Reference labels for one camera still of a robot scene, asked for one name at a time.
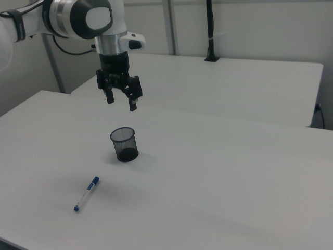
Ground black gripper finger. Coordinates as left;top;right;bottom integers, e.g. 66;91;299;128
128;96;139;113
105;87;116;105

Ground white side table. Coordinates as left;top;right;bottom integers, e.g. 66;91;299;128
70;53;324;128

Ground blue and white marker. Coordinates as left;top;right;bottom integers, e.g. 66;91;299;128
73;176;101;213

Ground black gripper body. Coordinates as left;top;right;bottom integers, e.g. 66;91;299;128
96;51;144;101

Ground grey partition post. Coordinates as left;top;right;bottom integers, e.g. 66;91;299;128
161;0;181;56

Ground black wall cable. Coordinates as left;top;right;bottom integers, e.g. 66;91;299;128
314;103;326;130

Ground black mesh pen cup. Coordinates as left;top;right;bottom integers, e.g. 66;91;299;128
109;126;140;163

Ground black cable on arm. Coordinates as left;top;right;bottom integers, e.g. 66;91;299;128
52;35;98;56

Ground black camera pole with clamp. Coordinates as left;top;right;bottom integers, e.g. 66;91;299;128
204;0;221;63

